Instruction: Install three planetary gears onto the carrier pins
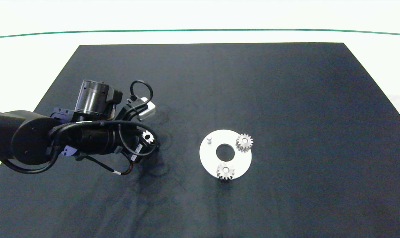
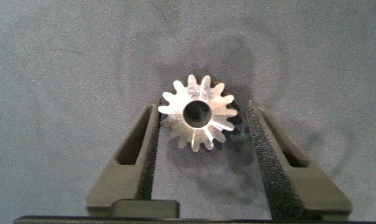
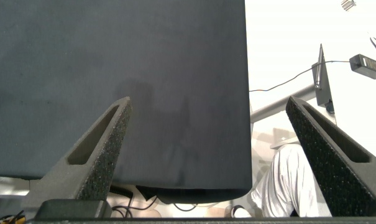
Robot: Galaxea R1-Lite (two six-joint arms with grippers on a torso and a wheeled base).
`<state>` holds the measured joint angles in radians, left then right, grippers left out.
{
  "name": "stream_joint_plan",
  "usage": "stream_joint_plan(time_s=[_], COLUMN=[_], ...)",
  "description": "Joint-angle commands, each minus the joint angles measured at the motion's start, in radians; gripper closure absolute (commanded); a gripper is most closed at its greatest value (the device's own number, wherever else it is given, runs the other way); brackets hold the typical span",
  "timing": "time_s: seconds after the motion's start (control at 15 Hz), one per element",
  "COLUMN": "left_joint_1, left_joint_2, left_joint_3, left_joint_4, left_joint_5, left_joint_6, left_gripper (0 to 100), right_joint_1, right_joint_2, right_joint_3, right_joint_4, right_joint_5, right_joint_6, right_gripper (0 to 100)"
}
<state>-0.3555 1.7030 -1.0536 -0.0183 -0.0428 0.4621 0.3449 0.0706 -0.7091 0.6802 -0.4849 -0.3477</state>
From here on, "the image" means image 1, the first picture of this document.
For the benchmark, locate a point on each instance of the dark table mat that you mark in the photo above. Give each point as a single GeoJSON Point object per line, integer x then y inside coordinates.
{"type": "Point", "coordinates": [286, 99]}

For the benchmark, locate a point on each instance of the round white carrier plate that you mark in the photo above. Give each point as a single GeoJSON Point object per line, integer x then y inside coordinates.
{"type": "Point", "coordinates": [208, 158]}

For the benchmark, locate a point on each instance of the silver boxy wrist camera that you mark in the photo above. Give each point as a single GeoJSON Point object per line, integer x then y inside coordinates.
{"type": "Point", "coordinates": [148, 110]}

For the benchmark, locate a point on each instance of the small steel planetary gear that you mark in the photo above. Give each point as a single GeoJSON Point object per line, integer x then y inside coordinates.
{"type": "Point", "coordinates": [151, 137]}
{"type": "Point", "coordinates": [239, 144]}
{"type": "Point", "coordinates": [230, 172]}

